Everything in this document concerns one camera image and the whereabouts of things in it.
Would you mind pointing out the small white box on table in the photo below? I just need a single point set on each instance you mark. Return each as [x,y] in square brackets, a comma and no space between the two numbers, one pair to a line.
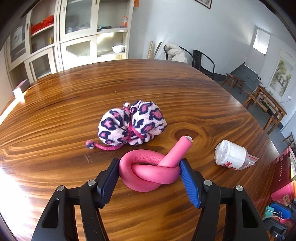
[21,88]

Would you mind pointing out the small wooden stool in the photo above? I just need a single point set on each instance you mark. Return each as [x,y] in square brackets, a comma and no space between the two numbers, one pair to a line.
[232,81]

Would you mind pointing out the hanging scroll painting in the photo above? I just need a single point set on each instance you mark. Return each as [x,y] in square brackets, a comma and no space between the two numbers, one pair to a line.
[282,74]

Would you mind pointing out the wooden measuring stick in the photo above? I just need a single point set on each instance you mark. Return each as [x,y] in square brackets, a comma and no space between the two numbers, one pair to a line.
[149,50]

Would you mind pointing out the leopard print pompom scrunchie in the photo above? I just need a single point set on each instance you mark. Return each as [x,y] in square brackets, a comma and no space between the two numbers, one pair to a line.
[133,124]

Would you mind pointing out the white bowl in cabinet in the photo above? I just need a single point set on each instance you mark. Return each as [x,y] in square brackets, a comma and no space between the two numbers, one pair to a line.
[118,48]

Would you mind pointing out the long wooden bench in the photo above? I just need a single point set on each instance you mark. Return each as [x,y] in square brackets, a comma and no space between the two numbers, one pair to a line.
[251,99]

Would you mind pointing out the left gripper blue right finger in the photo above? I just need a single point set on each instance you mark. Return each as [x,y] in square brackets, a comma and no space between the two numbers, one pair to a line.
[242,220]

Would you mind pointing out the large teal binder clip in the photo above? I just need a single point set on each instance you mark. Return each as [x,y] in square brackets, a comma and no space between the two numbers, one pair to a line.
[270,213]

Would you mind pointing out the landscape painting in frame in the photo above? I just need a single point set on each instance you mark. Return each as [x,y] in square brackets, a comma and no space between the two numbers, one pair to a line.
[206,3]

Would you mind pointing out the white tissue pack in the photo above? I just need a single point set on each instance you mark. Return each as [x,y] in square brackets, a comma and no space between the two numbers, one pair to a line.
[233,156]

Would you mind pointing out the black chair by door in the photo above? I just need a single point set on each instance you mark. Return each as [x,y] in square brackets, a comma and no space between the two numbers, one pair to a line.
[290,140]

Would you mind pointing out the beige glass-door cabinet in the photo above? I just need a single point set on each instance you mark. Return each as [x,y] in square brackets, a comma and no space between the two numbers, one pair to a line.
[53,36]

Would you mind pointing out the black metal chair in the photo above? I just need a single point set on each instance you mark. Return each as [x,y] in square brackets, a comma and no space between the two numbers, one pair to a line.
[203,63]

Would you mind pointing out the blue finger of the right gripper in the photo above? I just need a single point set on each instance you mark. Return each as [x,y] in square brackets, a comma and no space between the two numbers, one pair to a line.
[281,210]

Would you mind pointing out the black chair with white jacket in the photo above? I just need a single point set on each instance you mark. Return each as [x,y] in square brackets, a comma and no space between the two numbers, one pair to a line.
[186,53]

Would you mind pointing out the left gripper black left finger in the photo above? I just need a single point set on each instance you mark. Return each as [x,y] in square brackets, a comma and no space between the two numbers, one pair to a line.
[58,221]

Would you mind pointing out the wooden dining table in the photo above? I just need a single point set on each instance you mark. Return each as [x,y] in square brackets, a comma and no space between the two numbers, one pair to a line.
[271,106]

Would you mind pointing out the white puffer jacket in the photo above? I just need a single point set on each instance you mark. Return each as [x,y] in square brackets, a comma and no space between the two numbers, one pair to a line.
[175,53]

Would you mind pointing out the pink foam twist roller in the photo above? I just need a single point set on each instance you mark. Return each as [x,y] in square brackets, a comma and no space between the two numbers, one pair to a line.
[145,170]

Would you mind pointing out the pink tin box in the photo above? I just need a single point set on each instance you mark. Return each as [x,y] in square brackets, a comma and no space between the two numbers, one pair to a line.
[284,170]

